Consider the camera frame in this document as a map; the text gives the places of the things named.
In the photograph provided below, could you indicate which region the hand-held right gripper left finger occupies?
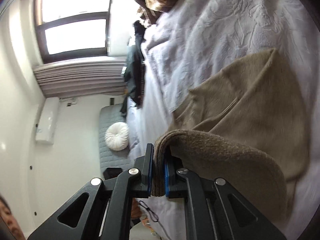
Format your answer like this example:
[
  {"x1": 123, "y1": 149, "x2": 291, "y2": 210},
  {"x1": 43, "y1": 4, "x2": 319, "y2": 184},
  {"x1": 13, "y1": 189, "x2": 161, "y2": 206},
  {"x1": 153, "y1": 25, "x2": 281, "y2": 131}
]
[{"x1": 26, "y1": 143, "x2": 154, "y2": 240}]

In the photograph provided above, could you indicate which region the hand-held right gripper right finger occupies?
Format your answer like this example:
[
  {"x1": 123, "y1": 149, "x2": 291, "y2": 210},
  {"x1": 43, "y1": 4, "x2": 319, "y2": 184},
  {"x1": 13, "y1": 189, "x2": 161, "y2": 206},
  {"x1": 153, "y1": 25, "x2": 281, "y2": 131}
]
[{"x1": 164, "y1": 152, "x2": 287, "y2": 240}]

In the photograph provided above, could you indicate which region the brown knit sweater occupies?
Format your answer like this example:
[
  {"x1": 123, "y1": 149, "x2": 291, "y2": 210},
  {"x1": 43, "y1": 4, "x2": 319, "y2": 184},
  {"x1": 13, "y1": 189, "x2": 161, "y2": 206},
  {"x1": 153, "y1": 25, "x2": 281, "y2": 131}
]
[{"x1": 152, "y1": 48, "x2": 309, "y2": 224}]

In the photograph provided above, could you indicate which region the grey quilted mat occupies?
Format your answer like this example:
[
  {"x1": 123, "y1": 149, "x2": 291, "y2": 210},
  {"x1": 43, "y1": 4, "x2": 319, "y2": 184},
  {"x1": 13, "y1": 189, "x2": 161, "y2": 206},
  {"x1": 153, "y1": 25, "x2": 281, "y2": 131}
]
[{"x1": 98, "y1": 104, "x2": 140, "y2": 178}]

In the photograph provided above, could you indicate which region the white round cushion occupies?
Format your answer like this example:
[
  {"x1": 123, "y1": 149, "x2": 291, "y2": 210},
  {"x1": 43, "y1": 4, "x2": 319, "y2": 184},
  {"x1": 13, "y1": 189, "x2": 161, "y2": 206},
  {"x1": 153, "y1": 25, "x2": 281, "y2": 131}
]
[{"x1": 104, "y1": 122, "x2": 130, "y2": 152}]

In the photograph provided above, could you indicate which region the black garment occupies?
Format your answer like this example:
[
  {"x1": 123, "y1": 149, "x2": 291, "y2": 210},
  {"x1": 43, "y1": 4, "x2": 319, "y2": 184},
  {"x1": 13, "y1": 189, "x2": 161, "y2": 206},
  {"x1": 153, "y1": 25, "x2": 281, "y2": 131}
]
[{"x1": 119, "y1": 95, "x2": 129, "y2": 118}]

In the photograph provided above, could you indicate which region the dark green jacket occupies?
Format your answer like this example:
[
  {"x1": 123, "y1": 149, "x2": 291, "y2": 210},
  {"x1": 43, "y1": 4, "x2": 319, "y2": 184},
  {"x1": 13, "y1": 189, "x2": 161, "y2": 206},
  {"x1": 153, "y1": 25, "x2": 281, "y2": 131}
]
[{"x1": 120, "y1": 20, "x2": 148, "y2": 113}]

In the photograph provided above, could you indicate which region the grey pleated curtain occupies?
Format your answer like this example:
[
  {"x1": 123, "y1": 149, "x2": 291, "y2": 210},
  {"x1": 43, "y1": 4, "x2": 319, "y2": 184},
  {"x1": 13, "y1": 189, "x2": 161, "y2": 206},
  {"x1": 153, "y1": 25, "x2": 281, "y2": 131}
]
[{"x1": 32, "y1": 55, "x2": 130, "y2": 98}]

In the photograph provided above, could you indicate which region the person's face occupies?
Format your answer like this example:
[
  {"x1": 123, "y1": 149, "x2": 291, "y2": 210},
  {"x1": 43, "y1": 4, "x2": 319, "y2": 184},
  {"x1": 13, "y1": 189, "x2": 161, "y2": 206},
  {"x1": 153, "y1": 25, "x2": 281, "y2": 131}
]
[{"x1": 0, "y1": 196, "x2": 25, "y2": 240}]

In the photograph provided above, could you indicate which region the brown framed window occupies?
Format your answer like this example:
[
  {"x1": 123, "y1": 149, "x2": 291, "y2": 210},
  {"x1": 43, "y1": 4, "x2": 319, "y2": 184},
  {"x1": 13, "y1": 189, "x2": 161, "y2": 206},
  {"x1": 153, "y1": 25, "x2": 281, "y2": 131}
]
[{"x1": 34, "y1": 0, "x2": 117, "y2": 64}]

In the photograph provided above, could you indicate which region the lilac fleece blanket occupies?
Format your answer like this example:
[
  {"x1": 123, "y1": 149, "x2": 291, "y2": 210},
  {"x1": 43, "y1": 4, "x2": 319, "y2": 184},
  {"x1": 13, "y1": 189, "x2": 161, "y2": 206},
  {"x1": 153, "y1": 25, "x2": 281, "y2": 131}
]
[{"x1": 126, "y1": 0, "x2": 320, "y2": 240}]

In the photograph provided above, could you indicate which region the brown fuzzy cloth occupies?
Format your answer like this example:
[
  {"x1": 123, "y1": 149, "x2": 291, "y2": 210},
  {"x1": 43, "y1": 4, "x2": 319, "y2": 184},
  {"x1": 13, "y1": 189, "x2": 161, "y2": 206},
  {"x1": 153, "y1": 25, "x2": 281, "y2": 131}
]
[{"x1": 136, "y1": 0, "x2": 175, "y2": 26}]

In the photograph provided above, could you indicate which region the black cable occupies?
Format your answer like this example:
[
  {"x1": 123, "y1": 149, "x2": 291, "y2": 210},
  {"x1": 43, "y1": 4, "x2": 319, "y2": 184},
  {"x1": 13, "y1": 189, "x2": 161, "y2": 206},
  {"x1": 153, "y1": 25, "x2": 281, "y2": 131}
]
[{"x1": 137, "y1": 200, "x2": 160, "y2": 223}]

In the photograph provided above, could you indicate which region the white wall unit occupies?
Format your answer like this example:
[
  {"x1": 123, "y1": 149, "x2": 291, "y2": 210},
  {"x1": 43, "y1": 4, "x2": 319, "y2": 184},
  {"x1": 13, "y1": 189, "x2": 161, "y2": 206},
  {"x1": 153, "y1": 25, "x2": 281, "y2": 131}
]
[{"x1": 35, "y1": 97, "x2": 60, "y2": 144}]

